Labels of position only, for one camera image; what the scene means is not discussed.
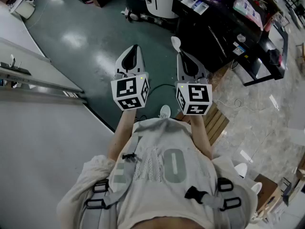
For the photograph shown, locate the pink white powder bag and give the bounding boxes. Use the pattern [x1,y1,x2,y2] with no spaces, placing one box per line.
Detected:
[233,0,264,31]

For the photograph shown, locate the person's left forearm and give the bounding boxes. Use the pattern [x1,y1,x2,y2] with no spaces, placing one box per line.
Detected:
[107,108,137,162]

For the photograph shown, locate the black washing machine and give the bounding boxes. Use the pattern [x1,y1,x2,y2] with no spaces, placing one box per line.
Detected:
[171,0,289,87]

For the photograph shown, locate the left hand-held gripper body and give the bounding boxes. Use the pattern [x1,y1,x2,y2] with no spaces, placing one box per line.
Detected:
[111,67,150,111]

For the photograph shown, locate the white round stool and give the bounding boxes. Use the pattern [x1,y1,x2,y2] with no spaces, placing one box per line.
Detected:
[234,162,248,178]
[251,182,263,197]

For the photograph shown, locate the small closed cardboard box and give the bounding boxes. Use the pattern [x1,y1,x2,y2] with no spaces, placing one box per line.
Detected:
[254,174,282,214]

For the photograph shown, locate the white plastic spoon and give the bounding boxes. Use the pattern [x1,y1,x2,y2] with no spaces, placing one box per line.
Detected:
[171,36,183,57]

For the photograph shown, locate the pink plastic item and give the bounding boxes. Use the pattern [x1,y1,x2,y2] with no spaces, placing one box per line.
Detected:
[263,18,275,32]

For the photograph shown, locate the grey harness straps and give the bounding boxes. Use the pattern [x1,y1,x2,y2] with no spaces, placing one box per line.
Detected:
[84,134,243,229]

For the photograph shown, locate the white storage box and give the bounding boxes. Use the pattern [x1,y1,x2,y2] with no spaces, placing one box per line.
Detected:
[9,0,36,20]

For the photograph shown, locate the black cable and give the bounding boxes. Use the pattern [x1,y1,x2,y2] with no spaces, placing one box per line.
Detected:
[138,83,177,121]

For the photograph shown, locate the white printed t-shirt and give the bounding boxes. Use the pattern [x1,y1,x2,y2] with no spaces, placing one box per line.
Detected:
[56,117,259,229]

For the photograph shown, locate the person's right forearm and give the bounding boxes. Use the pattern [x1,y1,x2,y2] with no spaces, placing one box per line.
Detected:
[189,114,214,160]

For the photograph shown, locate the metal door rail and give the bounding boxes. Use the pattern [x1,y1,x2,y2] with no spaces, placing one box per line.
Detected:
[0,53,84,100]

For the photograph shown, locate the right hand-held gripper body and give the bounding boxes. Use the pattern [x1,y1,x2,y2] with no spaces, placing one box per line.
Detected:
[175,71,213,116]

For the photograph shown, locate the person's left shoe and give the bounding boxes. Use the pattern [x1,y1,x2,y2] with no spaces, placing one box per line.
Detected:
[158,104,172,119]

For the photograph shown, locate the white detergent drawer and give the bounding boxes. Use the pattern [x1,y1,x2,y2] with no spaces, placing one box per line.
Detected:
[180,0,210,16]

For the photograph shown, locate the white cable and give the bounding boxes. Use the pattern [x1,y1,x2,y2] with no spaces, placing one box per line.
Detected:
[214,96,281,113]

